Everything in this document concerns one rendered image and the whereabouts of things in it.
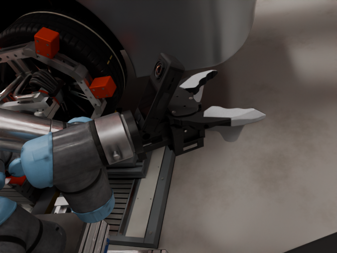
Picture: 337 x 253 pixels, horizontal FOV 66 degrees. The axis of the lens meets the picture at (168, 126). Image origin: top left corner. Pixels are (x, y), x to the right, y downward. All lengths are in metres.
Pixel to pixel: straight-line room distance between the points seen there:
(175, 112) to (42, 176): 0.21
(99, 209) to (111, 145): 0.14
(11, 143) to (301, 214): 1.43
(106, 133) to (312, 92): 1.99
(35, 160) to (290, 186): 1.49
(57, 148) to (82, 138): 0.04
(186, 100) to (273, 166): 1.40
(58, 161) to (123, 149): 0.09
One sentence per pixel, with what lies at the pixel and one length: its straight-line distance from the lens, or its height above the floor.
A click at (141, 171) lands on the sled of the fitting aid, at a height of 0.16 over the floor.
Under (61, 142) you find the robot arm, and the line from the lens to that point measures 0.39.
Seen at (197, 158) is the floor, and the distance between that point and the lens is 1.87.
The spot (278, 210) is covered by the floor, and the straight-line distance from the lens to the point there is 1.63.
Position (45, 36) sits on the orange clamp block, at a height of 1.14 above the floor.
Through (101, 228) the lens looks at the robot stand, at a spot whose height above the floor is 0.65.
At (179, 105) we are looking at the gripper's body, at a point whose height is 1.21.
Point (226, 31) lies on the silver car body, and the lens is 1.23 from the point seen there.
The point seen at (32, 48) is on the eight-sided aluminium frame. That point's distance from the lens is 1.27.
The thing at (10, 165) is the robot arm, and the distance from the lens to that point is 1.15.
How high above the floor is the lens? 1.47
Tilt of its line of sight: 43 degrees down
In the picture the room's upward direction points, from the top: 23 degrees counter-clockwise
